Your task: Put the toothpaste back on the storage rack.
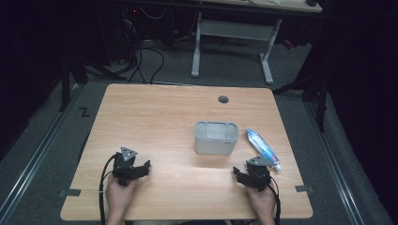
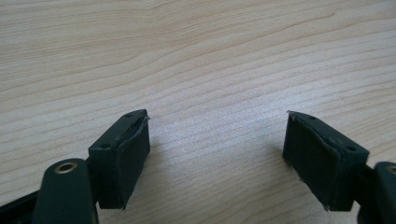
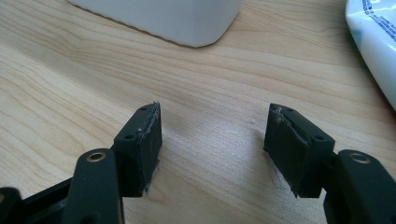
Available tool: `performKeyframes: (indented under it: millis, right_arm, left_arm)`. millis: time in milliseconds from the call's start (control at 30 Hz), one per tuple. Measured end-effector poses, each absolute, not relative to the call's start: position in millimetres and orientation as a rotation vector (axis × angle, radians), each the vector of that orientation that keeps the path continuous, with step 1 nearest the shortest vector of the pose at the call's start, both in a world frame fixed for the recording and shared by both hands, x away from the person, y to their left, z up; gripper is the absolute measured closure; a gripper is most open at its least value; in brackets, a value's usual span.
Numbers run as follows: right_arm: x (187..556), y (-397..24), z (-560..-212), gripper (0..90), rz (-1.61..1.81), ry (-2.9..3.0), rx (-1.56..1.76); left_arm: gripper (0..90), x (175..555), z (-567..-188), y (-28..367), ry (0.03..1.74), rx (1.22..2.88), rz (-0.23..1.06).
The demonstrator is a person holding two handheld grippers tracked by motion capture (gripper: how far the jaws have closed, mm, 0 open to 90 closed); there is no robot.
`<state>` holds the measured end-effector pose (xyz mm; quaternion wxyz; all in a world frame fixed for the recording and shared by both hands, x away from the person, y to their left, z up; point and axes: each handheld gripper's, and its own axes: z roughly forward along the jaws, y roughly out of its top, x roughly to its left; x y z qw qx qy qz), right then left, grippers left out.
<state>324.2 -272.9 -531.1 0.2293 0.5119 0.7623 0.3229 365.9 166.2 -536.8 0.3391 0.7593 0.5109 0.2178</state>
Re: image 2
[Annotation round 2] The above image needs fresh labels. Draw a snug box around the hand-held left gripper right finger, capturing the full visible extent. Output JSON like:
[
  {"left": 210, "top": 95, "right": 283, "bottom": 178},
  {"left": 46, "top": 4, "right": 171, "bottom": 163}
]
[{"left": 282, "top": 110, "right": 371, "bottom": 212}]

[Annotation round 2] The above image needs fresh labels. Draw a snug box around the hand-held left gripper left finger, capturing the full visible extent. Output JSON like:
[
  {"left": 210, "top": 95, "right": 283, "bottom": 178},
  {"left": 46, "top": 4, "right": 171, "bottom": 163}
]
[{"left": 88, "top": 108, "right": 151, "bottom": 210}]

